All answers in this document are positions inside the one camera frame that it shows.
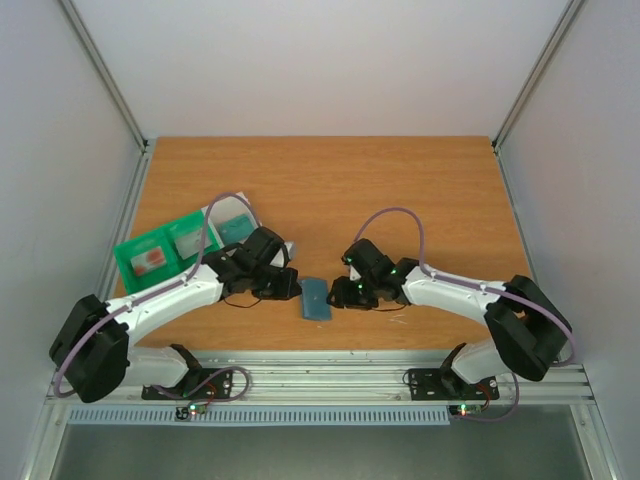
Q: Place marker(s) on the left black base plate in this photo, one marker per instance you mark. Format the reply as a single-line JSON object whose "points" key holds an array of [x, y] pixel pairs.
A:
{"points": [[197, 385]]}

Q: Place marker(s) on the right small circuit board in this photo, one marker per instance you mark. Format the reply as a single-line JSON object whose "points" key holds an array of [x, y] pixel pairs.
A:
{"points": [[465, 410]]}

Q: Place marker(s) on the aluminium side rail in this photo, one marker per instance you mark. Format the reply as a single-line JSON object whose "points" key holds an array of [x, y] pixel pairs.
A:
{"points": [[516, 212], [125, 219]]}

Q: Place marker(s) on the grey slotted cable duct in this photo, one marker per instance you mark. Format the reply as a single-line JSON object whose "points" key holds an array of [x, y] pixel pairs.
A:
{"points": [[262, 416]]}

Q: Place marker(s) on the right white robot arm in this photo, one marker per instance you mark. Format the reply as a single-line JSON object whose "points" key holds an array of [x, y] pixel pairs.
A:
{"points": [[526, 331]]}

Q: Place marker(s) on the white plastic bin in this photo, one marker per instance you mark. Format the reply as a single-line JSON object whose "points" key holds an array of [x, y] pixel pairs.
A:
{"points": [[228, 208]]}

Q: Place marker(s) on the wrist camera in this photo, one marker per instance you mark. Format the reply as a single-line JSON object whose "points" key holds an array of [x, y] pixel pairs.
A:
{"points": [[354, 275], [284, 254]]}

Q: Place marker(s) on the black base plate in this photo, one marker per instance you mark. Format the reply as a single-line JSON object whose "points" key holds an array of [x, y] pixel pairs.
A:
{"points": [[430, 384], [197, 385]]}

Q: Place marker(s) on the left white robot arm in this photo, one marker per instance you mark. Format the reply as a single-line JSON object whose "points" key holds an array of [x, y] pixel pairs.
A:
{"points": [[96, 351]]}

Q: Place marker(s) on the small circuit board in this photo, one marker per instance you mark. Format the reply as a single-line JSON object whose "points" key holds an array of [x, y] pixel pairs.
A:
{"points": [[465, 410], [192, 411]]}

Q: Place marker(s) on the silver card in green bin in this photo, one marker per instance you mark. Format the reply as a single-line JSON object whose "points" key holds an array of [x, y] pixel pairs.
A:
{"points": [[187, 242]]}

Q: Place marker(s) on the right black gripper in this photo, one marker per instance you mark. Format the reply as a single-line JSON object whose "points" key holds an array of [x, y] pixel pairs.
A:
{"points": [[347, 292]]}

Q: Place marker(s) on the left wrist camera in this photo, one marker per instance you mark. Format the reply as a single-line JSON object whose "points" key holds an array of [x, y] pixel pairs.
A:
{"points": [[284, 254]]}

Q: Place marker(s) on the left aluminium side rail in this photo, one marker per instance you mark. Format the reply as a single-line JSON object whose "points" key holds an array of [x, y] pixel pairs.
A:
{"points": [[125, 219]]}

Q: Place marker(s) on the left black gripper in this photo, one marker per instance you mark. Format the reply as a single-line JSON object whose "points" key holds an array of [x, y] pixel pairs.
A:
{"points": [[286, 291]]}

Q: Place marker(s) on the green two-compartment bin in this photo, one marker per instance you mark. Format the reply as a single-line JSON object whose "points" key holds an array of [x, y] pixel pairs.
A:
{"points": [[159, 237]]}

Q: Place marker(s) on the right aluminium side rail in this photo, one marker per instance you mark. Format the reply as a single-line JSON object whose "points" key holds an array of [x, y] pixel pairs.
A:
{"points": [[516, 212]]}

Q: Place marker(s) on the aluminium frame post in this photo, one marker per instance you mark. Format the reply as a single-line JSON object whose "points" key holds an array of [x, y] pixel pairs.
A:
{"points": [[556, 38], [88, 44]]}

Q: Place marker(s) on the left aluminium frame post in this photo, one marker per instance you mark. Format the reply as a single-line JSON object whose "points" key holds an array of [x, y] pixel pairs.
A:
{"points": [[88, 44]]}

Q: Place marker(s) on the teal credit card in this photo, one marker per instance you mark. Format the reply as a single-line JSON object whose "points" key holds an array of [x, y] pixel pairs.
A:
{"points": [[236, 229]]}

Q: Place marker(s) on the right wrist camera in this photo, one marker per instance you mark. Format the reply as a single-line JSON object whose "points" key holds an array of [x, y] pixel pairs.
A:
{"points": [[354, 275]]}

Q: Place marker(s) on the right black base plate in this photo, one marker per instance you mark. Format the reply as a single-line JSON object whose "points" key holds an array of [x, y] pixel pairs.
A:
{"points": [[430, 384]]}

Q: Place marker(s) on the red white card in bin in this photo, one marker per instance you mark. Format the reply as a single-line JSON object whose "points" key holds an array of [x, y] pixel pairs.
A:
{"points": [[148, 261]]}

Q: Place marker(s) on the right aluminium frame post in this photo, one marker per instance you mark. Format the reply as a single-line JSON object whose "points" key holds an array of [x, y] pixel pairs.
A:
{"points": [[556, 38]]}

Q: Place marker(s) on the teal leather card holder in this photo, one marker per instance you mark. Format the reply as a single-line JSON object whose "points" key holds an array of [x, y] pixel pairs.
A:
{"points": [[314, 296]]}

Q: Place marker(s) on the aluminium front rail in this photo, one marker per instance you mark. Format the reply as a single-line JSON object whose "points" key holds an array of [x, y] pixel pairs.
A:
{"points": [[350, 377]]}

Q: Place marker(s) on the left small circuit board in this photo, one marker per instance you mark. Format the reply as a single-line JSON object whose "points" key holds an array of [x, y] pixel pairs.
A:
{"points": [[192, 411]]}

